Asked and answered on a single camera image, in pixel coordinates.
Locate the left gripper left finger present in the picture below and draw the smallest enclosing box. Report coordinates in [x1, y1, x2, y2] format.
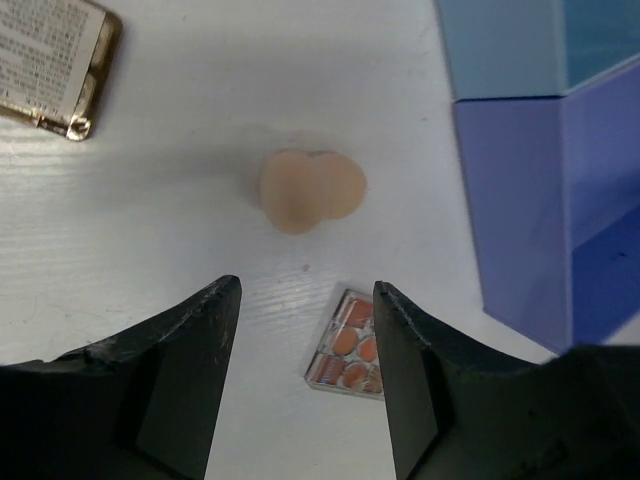
[1, 275, 242, 479]

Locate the three-compartment organizer tray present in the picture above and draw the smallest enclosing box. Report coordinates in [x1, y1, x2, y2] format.
[436, 1, 639, 352]

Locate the gold rectangular palette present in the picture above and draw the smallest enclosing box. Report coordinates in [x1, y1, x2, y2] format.
[1, 0, 123, 142]

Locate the orange eyeshadow palette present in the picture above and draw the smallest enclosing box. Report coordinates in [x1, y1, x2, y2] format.
[303, 285, 384, 400]

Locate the beige makeup sponge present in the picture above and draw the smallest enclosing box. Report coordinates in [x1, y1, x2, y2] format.
[259, 150, 368, 235]

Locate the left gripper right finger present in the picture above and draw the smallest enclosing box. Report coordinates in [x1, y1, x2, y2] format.
[373, 281, 639, 479]

